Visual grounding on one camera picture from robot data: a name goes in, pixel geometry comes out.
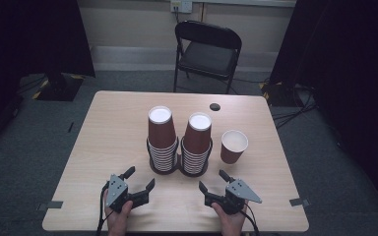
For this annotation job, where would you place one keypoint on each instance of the stack of brown paper cups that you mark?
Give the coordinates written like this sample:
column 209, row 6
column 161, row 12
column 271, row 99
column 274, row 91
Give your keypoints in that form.
column 197, row 137
column 160, row 131

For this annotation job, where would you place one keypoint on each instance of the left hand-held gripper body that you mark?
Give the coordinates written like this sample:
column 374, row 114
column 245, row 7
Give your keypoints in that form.
column 116, row 191

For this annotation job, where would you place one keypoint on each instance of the black stand base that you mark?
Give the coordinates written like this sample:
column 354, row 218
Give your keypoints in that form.
column 59, row 88
column 279, row 95

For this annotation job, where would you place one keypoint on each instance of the single brown paper cup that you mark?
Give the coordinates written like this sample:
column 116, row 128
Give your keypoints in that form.
column 230, row 155

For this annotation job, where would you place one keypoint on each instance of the grey tape strip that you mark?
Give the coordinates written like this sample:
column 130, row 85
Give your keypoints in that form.
column 50, row 205
column 299, row 202

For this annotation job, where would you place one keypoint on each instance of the white wall socket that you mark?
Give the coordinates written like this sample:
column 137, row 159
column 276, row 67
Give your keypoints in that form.
column 181, row 5

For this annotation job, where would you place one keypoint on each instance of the person's left hand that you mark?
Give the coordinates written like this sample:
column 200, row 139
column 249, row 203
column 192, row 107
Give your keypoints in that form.
column 118, row 223

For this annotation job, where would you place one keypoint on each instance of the person's right hand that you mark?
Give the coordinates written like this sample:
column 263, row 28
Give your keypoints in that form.
column 232, row 224

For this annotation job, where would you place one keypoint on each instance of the black round table grommet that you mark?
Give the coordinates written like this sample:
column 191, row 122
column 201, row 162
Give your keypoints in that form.
column 215, row 106

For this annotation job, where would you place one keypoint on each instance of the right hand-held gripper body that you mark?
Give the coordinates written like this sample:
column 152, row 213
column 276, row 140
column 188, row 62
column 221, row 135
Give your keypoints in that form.
column 241, row 191

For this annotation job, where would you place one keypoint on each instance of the black folding chair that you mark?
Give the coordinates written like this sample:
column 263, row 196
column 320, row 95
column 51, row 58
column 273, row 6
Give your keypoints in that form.
column 206, row 59

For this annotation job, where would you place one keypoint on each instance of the dark curtain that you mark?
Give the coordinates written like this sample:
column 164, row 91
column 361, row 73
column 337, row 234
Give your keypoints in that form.
column 347, row 65
column 29, row 39

